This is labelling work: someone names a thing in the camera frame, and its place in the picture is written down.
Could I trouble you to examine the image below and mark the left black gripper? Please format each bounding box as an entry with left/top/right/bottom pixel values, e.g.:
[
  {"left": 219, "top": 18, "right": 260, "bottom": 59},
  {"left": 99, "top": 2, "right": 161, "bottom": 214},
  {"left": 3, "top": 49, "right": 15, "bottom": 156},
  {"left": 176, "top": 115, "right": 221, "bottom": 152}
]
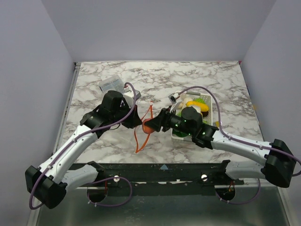
[{"left": 111, "top": 102, "right": 143, "bottom": 129}]

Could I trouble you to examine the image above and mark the orange toy peach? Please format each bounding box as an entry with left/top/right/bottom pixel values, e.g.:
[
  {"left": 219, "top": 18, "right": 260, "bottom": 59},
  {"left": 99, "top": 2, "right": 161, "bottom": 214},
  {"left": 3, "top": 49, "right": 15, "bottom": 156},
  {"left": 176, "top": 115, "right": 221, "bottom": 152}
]
[{"left": 142, "top": 119, "right": 154, "bottom": 135}]

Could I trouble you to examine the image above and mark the clear zip top bag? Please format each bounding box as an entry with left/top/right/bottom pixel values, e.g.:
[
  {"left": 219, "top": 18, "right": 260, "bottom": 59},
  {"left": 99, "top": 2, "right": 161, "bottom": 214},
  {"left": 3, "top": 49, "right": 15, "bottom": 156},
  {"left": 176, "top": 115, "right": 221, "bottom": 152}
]
[{"left": 105, "top": 101, "right": 170, "bottom": 155}]

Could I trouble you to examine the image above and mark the green toy bitter gourd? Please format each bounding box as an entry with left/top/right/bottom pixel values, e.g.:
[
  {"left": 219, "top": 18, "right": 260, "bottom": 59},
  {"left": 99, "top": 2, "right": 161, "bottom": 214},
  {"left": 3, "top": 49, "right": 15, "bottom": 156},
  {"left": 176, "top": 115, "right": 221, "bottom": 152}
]
[{"left": 193, "top": 98, "right": 206, "bottom": 104}]

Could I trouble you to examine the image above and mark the white plastic basket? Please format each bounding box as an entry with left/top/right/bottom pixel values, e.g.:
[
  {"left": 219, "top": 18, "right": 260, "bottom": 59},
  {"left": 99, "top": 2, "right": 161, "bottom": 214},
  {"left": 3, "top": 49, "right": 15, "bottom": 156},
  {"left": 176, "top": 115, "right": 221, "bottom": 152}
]
[{"left": 171, "top": 91, "right": 213, "bottom": 142}]

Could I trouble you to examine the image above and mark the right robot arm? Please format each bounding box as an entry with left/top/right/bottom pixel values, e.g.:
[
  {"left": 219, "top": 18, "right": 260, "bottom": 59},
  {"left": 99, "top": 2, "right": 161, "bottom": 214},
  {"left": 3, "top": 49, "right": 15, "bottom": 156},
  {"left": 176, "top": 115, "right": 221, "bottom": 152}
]
[{"left": 145, "top": 107, "right": 297, "bottom": 188}]

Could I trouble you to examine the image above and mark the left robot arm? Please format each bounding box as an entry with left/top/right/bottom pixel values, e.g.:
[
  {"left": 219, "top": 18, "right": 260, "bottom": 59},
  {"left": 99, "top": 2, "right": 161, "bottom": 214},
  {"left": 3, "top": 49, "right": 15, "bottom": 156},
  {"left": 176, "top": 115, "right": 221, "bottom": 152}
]
[{"left": 25, "top": 90, "right": 142, "bottom": 210}]

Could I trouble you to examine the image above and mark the yellow toy pepper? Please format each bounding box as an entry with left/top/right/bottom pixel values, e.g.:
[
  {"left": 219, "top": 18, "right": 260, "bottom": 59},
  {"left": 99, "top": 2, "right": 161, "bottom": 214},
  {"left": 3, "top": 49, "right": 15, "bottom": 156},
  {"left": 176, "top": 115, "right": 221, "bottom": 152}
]
[{"left": 186, "top": 101, "right": 210, "bottom": 112}]

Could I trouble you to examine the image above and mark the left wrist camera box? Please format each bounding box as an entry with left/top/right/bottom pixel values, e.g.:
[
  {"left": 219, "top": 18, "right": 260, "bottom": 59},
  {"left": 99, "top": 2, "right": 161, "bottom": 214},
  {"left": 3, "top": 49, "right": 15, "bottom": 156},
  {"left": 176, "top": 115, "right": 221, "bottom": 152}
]
[{"left": 123, "top": 90, "right": 141, "bottom": 105}]

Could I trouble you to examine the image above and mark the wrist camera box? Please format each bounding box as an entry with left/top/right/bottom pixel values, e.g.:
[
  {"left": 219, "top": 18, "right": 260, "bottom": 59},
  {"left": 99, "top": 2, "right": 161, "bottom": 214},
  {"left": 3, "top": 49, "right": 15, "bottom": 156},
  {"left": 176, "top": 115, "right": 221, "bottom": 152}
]
[
  {"left": 168, "top": 93, "right": 182, "bottom": 105},
  {"left": 123, "top": 90, "right": 141, "bottom": 105}
]

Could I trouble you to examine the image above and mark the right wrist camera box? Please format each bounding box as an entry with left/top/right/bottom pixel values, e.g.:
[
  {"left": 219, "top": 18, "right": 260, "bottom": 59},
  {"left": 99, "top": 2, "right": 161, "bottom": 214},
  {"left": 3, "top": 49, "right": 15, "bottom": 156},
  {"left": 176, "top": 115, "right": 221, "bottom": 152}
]
[{"left": 168, "top": 93, "right": 182, "bottom": 105}]

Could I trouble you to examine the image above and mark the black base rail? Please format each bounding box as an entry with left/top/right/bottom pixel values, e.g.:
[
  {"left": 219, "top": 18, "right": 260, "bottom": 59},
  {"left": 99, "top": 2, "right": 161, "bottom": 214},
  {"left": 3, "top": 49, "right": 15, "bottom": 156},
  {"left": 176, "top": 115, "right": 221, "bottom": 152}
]
[{"left": 75, "top": 162, "right": 247, "bottom": 197}]

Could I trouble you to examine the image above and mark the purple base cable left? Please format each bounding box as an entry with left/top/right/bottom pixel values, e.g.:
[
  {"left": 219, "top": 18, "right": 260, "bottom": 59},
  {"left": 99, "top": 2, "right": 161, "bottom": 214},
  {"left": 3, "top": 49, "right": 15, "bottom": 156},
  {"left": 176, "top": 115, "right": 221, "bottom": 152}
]
[{"left": 88, "top": 174, "right": 135, "bottom": 208}]

